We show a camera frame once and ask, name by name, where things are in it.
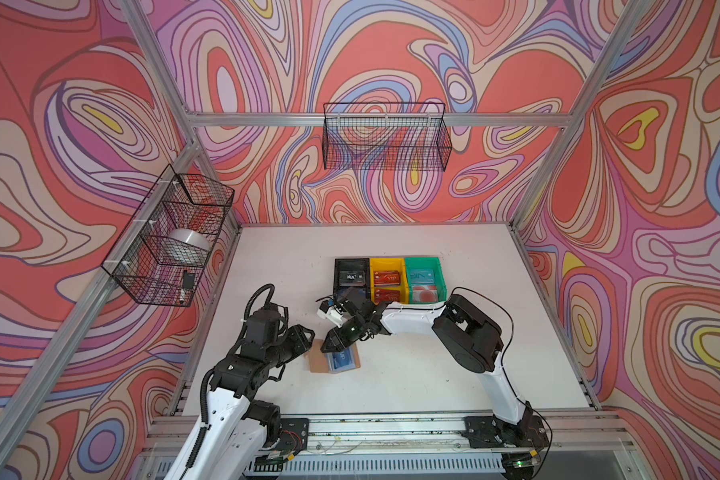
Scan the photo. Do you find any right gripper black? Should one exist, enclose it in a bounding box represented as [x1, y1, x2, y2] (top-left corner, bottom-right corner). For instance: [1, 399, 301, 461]
[319, 314, 367, 353]

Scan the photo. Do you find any blue VIP credit card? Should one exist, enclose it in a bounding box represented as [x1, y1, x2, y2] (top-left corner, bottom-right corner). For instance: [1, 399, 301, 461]
[326, 349, 357, 372]

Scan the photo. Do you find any tan leather card holder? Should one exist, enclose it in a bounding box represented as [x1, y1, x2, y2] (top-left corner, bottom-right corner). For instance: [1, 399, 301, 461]
[306, 339, 361, 374]

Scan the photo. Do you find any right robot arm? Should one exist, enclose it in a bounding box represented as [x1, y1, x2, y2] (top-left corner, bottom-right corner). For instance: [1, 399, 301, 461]
[317, 288, 553, 450]

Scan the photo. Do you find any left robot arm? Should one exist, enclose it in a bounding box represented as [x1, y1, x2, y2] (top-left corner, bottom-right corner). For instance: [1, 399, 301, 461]
[166, 283, 315, 479]

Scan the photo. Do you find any red card lower yellow bin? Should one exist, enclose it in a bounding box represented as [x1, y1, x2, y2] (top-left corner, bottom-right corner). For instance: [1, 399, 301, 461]
[374, 289, 401, 303]

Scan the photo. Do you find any red card yellow bin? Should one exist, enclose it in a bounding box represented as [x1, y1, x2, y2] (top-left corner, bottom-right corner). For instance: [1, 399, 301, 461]
[374, 289, 401, 303]
[373, 270, 402, 287]

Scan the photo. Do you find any black card in bin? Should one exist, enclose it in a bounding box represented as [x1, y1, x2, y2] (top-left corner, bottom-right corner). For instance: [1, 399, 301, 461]
[338, 270, 366, 287]

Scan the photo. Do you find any red card upper yellow bin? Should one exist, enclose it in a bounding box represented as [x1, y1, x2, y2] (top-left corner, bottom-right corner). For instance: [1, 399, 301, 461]
[373, 270, 402, 287]

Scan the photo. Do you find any red white card green bin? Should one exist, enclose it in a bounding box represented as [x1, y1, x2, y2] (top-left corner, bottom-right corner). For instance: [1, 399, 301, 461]
[410, 285, 439, 304]

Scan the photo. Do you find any teal card in green bin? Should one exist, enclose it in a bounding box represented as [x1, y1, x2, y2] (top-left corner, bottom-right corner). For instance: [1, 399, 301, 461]
[407, 268, 436, 285]

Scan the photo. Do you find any black storage bin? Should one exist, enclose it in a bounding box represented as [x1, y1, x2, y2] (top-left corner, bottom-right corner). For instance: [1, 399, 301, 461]
[333, 257, 371, 299]

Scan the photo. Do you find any green storage bin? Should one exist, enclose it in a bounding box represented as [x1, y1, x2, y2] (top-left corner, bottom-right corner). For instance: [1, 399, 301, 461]
[404, 257, 447, 304]

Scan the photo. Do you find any small black device in basket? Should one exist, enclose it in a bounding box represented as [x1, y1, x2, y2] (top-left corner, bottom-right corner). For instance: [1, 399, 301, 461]
[181, 270, 196, 295]

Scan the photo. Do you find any grey tape roll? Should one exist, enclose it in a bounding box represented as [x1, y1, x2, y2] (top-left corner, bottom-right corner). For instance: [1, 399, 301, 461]
[164, 228, 211, 266]

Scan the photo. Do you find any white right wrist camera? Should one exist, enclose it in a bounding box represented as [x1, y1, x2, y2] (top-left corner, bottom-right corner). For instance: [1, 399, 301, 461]
[317, 298, 345, 327]

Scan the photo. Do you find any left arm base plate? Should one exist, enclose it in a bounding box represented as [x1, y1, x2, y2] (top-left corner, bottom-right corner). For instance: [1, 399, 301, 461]
[253, 417, 310, 453]

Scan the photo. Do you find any aluminium front rail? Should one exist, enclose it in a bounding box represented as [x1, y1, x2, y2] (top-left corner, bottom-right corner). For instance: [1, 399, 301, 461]
[137, 410, 637, 463]

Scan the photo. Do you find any left wall wire basket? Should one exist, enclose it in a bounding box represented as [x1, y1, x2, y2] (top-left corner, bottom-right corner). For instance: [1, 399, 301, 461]
[101, 165, 235, 307]

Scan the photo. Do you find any wall wire basket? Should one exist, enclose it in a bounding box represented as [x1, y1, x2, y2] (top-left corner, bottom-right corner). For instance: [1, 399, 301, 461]
[322, 100, 452, 172]
[101, 165, 235, 307]

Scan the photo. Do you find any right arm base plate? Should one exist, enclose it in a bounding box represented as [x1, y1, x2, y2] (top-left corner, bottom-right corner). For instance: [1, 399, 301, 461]
[460, 415, 550, 450]

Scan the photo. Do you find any back wall wire basket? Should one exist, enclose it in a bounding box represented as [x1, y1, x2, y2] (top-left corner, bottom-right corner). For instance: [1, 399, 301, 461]
[322, 100, 452, 172]

